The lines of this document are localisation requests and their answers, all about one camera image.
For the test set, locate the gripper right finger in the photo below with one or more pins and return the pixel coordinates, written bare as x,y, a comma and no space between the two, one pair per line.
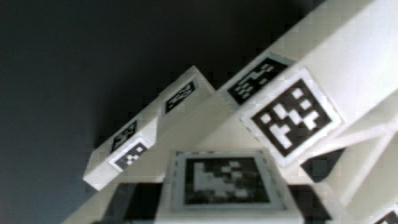
309,205

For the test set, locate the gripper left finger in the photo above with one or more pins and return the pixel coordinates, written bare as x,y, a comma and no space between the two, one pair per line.
134,204

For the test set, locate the white chair leg tagged cube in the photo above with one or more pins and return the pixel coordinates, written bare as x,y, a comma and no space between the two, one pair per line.
224,190

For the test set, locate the white chair leg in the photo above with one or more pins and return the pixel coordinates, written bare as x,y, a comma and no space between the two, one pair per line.
121,149
183,96

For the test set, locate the white chair back piece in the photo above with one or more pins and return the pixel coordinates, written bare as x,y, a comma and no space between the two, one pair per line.
306,107

